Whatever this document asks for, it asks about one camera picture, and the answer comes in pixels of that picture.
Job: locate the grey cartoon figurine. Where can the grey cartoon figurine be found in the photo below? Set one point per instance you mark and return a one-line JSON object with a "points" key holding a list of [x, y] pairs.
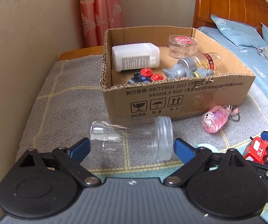
{"points": [[179, 71]]}

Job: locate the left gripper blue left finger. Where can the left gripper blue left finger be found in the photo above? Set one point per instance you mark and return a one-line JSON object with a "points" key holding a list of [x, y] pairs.
{"points": [[69, 160]]}

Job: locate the grey green checked blanket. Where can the grey green checked blanket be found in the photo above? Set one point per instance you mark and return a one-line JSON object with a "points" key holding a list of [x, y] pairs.
{"points": [[71, 99]]}

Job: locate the clear bottle yellow capsules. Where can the clear bottle yellow capsules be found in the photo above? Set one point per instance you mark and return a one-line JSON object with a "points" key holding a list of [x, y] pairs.
{"points": [[210, 60]]}

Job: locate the blue pillow near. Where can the blue pillow near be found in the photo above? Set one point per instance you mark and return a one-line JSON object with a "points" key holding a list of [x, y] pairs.
{"points": [[238, 33]]}

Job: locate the open cardboard box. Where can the open cardboard box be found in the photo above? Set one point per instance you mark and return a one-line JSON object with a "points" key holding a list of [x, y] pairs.
{"points": [[176, 98]]}

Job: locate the clear jar red label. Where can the clear jar red label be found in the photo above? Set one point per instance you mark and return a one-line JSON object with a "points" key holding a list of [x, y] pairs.
{"points": [[181, 46]]}

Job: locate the red toy car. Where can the red toy car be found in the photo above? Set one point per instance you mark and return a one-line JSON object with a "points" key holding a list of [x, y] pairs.
{"points": [[257, 151]]}

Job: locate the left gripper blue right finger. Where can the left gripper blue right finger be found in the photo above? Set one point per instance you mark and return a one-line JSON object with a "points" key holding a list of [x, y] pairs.
{"points": [[195, 161]]}

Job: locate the large clear plastic jar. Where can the large clear plastic jar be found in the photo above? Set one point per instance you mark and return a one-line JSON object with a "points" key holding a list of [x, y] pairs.
{"points": [[143, 138]]}

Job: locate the white plastic bottle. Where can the white plastic bottle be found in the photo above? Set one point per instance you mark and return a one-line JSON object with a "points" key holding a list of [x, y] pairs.
{"points": [[135, 56]]}

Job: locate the wooden bed headboard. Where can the wooden bed headboard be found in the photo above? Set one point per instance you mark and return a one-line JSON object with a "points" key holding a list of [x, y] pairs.
{"points": [[251, 12]]}

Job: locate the pink curtain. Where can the pink curtain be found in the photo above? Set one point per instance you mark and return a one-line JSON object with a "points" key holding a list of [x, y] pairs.
{"points": [[97, 17]]}

